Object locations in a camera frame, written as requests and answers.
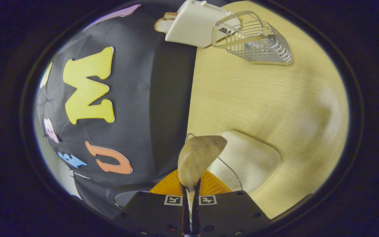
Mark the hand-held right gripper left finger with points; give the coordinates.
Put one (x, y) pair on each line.
(153, 214)

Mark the white rice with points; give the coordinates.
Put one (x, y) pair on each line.
(252, 161)

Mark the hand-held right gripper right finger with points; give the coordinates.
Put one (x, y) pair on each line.
(229, 214)

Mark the toasted bread slice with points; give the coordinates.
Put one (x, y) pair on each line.
(163, 23)

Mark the white toaster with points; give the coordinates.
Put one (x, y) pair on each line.
(196, 23)

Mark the wooden spoon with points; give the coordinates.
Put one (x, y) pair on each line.
(199, 154)

